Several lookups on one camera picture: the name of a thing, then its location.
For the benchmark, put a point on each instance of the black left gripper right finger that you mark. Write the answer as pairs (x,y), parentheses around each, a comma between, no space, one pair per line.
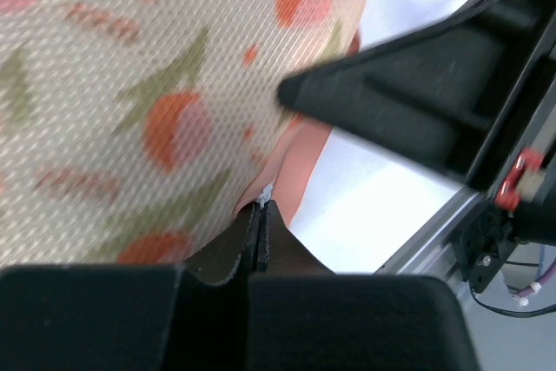
(303,317)

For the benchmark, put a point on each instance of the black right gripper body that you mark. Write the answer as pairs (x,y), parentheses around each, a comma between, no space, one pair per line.
(525,171)

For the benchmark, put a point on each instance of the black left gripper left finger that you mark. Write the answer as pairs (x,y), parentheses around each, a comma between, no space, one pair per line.
(188,315)

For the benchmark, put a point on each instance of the pink floral mesh laundry bag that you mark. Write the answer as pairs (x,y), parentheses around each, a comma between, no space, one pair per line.
(134,130)

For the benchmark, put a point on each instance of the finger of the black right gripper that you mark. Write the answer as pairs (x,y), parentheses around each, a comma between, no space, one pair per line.
(399,94)

